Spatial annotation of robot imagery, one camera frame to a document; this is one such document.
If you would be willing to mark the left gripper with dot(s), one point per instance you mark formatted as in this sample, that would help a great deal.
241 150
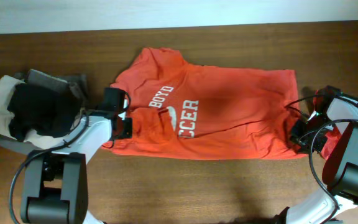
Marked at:
124 128

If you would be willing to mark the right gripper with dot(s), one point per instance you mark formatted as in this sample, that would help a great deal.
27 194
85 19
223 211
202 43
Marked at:
299 134

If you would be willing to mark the orange soccer t-shirt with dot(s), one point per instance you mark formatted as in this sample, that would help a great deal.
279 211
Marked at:
180 110

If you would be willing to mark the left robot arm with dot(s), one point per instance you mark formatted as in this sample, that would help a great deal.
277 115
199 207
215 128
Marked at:
51 185

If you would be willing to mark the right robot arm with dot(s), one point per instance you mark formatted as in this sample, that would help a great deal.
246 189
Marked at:
336 176

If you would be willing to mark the red t-shirt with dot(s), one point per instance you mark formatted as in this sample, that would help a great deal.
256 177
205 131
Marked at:
332 104

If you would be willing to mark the grey folded garment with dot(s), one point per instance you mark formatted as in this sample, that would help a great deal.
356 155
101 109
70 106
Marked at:
57 84

